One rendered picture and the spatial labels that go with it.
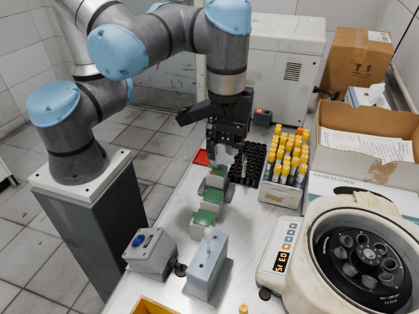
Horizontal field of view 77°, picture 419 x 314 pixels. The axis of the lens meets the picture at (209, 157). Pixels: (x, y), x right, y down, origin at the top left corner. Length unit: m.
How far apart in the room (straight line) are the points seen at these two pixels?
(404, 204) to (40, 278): 1.66
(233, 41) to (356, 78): 0.91
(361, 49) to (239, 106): 0.83
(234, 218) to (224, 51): 0.39
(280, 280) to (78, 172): 0.54
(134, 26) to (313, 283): 0.47
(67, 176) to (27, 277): 1.13
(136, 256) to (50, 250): 1.35
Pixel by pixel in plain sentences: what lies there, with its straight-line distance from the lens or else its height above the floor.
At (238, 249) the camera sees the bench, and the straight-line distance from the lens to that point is 0.62.
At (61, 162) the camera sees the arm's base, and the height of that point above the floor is 0.97.
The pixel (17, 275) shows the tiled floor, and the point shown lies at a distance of 1.86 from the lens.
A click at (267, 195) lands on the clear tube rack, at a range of 0.69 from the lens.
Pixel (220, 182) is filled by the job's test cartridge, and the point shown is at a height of 0.93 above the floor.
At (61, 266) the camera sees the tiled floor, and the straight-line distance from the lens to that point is 1.77.
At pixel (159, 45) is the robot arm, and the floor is 1.27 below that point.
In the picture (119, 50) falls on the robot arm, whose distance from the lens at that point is 0.39.
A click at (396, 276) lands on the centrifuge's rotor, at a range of 0.56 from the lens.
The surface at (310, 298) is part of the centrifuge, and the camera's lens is 0.47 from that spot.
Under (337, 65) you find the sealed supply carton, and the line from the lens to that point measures 1.30.
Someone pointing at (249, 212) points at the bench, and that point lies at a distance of 0.68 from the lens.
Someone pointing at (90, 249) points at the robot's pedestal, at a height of 0.63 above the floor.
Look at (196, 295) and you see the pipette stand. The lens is 0.55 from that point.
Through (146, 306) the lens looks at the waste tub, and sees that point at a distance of 0.50.
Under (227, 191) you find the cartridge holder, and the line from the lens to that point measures 0.70.
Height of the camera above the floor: 1.41
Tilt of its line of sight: 41 degrees down
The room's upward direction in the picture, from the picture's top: straight up
